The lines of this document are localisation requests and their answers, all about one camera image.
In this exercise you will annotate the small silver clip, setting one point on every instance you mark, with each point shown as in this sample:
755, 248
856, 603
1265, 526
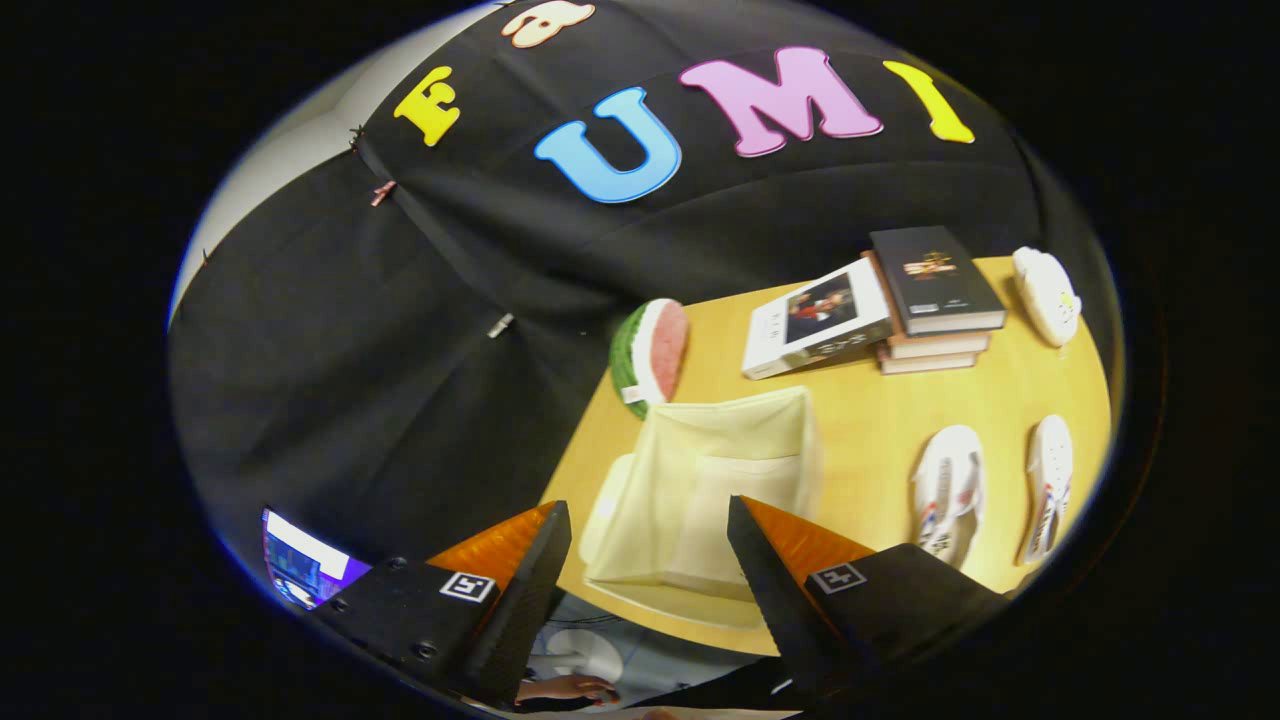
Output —
500, 326

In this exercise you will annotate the small pink clip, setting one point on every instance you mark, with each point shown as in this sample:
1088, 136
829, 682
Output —
383, 193

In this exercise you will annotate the white plush toy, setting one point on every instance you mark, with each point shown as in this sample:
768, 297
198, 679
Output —
1045, 295

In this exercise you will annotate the computer monitor screen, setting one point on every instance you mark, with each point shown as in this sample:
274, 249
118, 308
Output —
300, 560

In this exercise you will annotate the white canvas shoe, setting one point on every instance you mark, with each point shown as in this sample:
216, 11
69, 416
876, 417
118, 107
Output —
1050, 470
950, 480

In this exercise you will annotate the white office chair base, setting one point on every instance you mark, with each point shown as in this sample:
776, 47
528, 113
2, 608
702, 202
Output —
590, 655

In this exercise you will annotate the black hardcover book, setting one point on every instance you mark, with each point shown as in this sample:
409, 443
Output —
930, 285

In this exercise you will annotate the brown book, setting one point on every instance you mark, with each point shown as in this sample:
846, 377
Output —
940, 345
925, 362

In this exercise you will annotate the watermelon slice plush toy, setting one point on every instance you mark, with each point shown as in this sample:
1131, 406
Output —
660, 345

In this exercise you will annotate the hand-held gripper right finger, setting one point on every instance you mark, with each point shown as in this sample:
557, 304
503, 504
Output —
775, 600

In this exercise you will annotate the small black clip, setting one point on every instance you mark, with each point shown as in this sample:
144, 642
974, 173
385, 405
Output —
356, 137

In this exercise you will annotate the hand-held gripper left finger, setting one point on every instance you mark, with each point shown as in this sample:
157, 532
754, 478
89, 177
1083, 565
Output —
520, 600

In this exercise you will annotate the cream fabric storage box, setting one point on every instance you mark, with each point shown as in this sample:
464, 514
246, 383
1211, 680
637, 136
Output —
700, 470

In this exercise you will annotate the white book with portrait cover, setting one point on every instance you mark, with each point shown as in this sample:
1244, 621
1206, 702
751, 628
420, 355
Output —
770, 345

